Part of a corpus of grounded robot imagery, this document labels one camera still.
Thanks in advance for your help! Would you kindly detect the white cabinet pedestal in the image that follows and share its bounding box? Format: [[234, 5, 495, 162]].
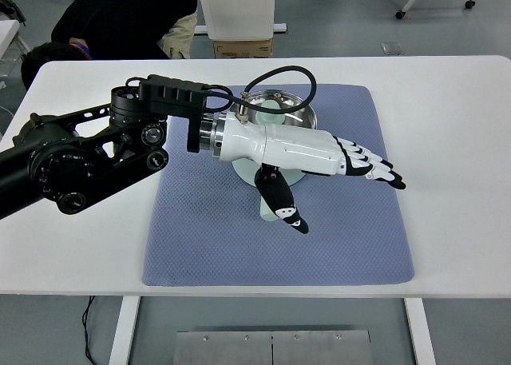
[[193, 0, 288, 42]]

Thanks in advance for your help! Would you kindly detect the black floor cable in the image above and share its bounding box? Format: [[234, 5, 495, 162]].
[[81, 296, 97, 365]]

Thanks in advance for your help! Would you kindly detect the white table leg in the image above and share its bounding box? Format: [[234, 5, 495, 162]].
[[108, 296, 141, 365], [403, 298, 437, 365]]

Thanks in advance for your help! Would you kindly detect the grey metal plate with screws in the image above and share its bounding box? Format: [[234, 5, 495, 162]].
[[172, 330, 373, 365]]

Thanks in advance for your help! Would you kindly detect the green pot with handle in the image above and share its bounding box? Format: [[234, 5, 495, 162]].
[[232, 89, 319, 223]]

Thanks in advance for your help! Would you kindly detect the brown cardboard box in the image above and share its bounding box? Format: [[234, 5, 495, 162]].
[[213, 38, 275, 59]]

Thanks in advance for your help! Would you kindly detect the blue-grey textured mat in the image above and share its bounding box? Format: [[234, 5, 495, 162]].
[[142, 84, 416, 288]]

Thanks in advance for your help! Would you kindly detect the glass lid with green knob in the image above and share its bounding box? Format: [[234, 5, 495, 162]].
[[239, 89, 319, 129]]

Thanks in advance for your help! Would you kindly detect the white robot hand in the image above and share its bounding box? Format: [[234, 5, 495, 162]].
[[217, 115, 407, 235]]

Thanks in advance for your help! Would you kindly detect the white side table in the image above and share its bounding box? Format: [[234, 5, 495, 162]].
[[0, 20, 19, 58]]

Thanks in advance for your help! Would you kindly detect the person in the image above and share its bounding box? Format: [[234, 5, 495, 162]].
[[20, 0, 199, 90]]

